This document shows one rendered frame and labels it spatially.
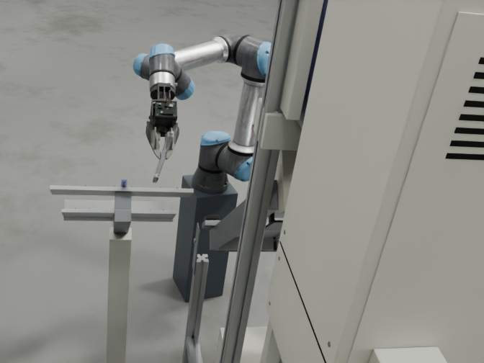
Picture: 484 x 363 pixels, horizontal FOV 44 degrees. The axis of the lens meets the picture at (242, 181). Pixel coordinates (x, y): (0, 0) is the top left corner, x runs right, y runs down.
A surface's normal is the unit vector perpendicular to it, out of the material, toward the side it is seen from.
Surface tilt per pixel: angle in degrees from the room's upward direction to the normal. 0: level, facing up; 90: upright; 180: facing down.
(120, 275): 90
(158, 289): 0
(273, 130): 90
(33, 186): 0
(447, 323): 90
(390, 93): 90
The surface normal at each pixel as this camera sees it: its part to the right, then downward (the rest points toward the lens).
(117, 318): 0.18, 0.52
